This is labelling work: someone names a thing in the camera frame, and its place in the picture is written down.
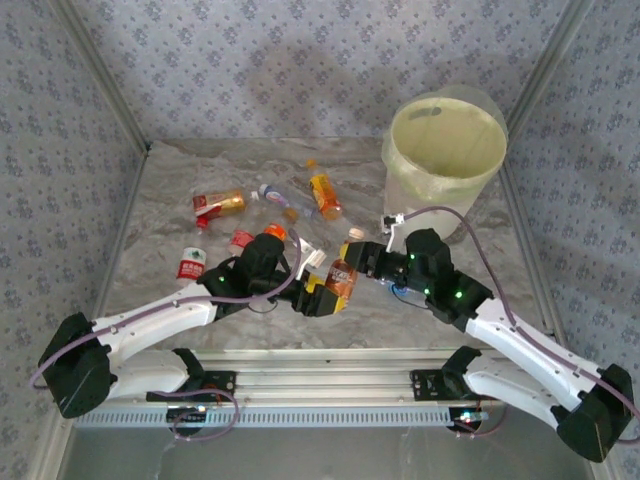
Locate brown tea bottle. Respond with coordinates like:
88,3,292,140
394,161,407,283
324,255,360,301

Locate red gold label bottle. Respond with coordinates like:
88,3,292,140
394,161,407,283
192,188,248,218

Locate red white label water bottle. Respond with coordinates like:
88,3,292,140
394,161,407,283
174,246,208,290
227,228,257,257

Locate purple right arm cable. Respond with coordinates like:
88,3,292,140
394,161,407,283
407,205,640,444

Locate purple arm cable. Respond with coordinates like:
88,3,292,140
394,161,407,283
407,205,640,444
28,228,304,442

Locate blue cap blue label bottle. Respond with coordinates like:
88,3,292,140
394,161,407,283
380,277,420,304

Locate small black controller board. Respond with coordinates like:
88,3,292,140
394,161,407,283
167,405,209,436
448,407,490,435

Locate white plastic bin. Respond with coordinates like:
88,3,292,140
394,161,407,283
382,94,509,244

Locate aluminium frame post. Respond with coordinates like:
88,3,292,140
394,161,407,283
49,0,153,153
507,0,596,126

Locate grey slotted cable duct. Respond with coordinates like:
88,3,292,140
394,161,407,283
74,404,494,430

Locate purple blue label clear bottle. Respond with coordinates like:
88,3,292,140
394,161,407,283
258,183,321,221

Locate orange juice bottle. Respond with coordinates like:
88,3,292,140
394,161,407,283
305,158,345,223

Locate crushed bottle red cap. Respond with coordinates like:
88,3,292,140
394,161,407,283
194,207,224,232

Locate orange label bottle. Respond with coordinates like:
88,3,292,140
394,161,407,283
261,208,300,244

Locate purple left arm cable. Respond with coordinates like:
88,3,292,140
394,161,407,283
28,228,304,442

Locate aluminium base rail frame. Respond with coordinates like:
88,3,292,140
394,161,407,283
107,348,600,407

